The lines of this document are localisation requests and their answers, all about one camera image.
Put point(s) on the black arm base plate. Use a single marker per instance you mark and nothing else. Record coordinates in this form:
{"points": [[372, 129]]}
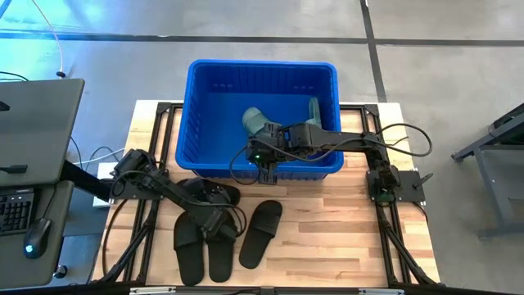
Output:
{"points": [[409, 186], [123, 196]]}

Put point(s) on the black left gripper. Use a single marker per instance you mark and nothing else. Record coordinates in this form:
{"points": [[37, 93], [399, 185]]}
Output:
{"points": [[219, 225]]}

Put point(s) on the black rubber slide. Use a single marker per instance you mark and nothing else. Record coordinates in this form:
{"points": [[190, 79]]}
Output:
{"points": [[229, 192], [221, 262], [188, 254], [260, 237]]}

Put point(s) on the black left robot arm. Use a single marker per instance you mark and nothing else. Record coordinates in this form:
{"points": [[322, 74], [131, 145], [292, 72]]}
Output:
{"points": [[163, 184]]}

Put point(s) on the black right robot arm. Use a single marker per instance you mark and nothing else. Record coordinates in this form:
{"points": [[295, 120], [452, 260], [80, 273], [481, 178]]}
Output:
{"points": [[348, 138]]}

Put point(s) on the black keyboard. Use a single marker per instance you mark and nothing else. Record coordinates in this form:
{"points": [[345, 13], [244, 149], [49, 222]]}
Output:
{"points": [[14, 211]]}

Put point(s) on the white power strip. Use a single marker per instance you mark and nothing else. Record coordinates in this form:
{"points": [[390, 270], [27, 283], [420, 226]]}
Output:
{"points": [[102, 172]]}

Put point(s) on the grey desk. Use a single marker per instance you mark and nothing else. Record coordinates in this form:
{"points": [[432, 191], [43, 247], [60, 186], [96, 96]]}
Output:
{"points": [[57, 229]]}

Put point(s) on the black computer mouse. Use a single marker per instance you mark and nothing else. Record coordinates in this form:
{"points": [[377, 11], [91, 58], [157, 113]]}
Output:
{"points": [[37, 237]]}

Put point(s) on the blue plastic bin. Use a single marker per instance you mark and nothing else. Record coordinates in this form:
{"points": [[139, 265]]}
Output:
{"points": [[213, 114]]}

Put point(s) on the black aluminium table frame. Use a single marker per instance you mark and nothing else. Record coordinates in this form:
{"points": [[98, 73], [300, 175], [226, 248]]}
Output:
{"points": [[152, 139]]}

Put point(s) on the teal rubber slide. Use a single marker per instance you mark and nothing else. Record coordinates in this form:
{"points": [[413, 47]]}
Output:
{"points": [[254, 119], [314, 110]]}

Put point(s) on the grey metal cart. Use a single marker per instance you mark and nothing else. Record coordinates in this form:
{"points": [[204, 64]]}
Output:
{"points": [[491, 143]]}

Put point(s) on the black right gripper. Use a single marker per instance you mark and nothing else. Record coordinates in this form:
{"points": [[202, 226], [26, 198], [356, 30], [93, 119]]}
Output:
{"points": [[270, 143]]}

